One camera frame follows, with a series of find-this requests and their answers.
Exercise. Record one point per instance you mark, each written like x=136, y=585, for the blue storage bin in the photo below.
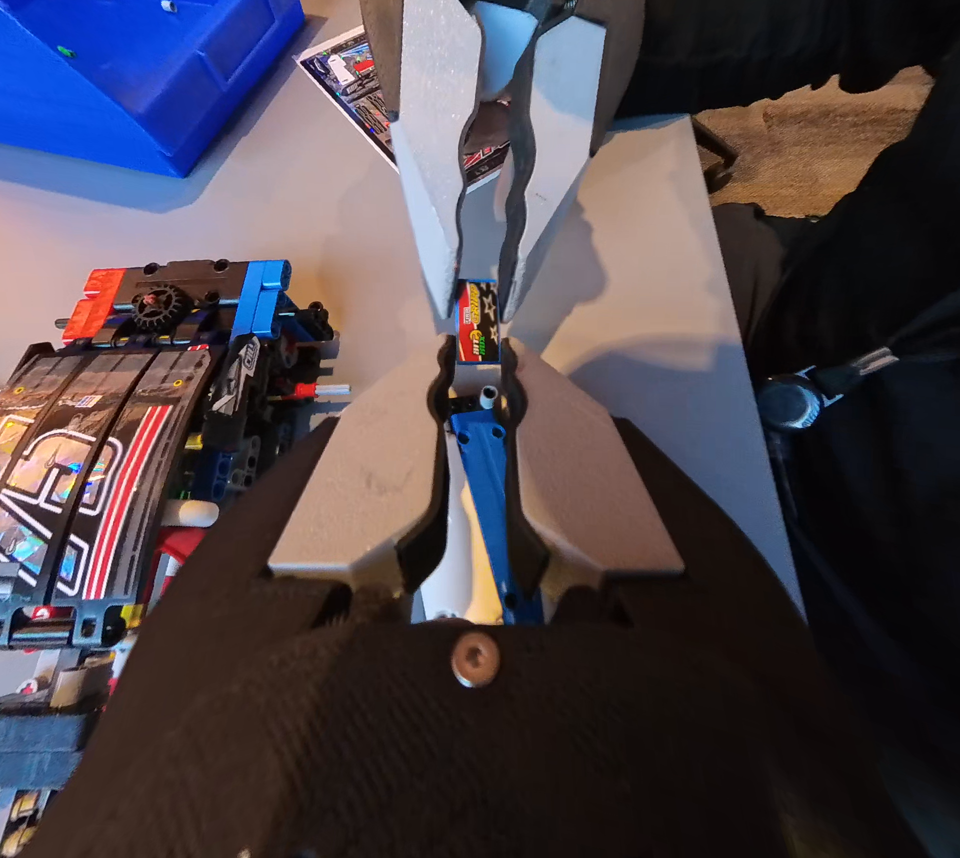
x=150, y=86

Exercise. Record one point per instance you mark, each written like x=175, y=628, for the black toy brick race car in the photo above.
x=112, y=423

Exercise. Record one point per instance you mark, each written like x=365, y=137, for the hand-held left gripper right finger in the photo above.
x=592, y=491

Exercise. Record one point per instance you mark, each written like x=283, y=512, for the blue smooth tile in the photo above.
x=478, y=322

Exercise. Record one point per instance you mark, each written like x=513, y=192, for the blue and white brick panel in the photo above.
x=487, y=483

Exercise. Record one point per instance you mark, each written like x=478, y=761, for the holographic sticker sheet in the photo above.
x=352, y=78

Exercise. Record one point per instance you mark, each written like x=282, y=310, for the round dark knob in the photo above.
x=787, y=404

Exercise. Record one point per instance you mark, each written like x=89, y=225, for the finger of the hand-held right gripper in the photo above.
x=431, y=123
x=562, y=123

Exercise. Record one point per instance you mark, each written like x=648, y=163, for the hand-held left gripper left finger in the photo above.
x=352, y=491

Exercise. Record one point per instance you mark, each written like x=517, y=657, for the grey desk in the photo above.
x=660, y=236

